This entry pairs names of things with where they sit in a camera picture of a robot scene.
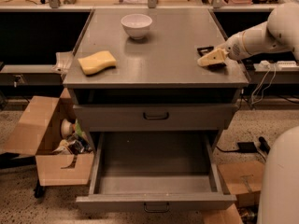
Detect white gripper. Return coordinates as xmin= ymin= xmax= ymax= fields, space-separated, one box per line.
xmin=197 ymin=32 xmax=249 ymax=67

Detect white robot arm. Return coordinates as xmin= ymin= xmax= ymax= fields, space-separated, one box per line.
xmin=197 ymin=2 xmax=299 ymax=224

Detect grey top drawer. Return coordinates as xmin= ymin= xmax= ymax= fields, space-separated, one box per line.
xmin=74 ymin=104 xmax=236 ymax=132

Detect grey drawer cabinet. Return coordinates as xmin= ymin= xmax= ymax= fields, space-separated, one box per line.
xmin=64 ymin=7 xmax=249 ymax=146

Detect open grey middle drawer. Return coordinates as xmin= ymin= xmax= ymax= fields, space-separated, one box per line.
xmin=76 ymin=131 xmax=236 ymax=213

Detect white power strip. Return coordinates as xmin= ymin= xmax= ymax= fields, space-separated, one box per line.
xmin=253 ymin=60 xmax=299 ymax=72

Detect white ceramic bowl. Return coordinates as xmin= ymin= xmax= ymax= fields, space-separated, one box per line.
xmin=121 ymin=14 xmax=152 ymax=40

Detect black power adapter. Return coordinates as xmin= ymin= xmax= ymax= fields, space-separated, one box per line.
xmin=237 ymin=142 xmax=257 ymax=153

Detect black cylindrical tool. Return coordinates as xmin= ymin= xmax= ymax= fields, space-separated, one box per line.
xmin=258 ymin=136 xmax=270 ymax=154

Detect right cardboard box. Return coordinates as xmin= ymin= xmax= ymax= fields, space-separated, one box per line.
xmin=202 ymin=161 xmax=264 ymax=224

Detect cardboard box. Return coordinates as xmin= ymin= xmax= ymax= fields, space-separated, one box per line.
xmin=4 ymin=96 xmax=93 ymax=186
xmin=202 ymin=161 xmax=264 ymax=224

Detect yellow sponge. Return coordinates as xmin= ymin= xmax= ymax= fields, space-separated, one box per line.
xmin=78 ymin=50 xmax=117 ymax=76

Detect left cardboard box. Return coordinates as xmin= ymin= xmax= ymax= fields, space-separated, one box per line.
xmin=4 ymin=96 xmax=93 ymax=186

